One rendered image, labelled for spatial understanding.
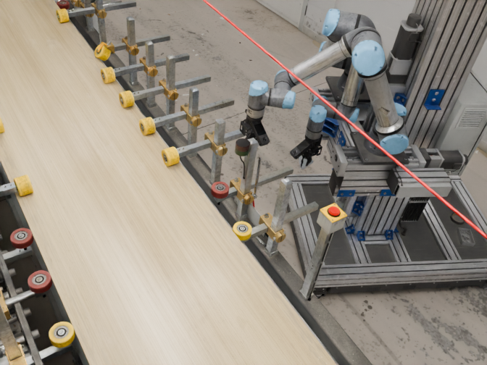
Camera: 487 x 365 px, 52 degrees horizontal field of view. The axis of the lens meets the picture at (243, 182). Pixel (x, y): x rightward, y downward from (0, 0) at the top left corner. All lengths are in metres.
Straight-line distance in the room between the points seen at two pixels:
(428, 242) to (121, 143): 1.94
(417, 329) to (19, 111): 2.46
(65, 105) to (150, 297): 1.25
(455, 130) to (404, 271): 0.88
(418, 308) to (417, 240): 0.40
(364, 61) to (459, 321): 1.86
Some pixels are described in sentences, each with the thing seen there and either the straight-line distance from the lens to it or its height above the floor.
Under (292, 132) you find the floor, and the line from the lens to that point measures 4.11.
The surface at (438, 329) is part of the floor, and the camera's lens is 3.19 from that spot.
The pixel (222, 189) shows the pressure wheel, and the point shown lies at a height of 0.90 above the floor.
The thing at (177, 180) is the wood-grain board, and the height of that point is 0.90.
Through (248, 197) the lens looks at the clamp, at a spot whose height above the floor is 0.87.
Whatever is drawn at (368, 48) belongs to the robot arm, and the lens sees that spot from 1.93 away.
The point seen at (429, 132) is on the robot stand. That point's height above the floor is 1.02.
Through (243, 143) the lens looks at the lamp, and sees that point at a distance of 2.05.
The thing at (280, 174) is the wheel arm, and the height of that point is 0.86.
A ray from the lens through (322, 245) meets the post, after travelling 1.88.
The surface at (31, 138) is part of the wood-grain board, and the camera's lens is 2.55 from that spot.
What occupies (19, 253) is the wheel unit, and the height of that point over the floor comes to 0.82.
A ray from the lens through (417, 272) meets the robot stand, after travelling 3.07.
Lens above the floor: 2.47
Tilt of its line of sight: 44 degrees down
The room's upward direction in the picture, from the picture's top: 8 degrees clockwise
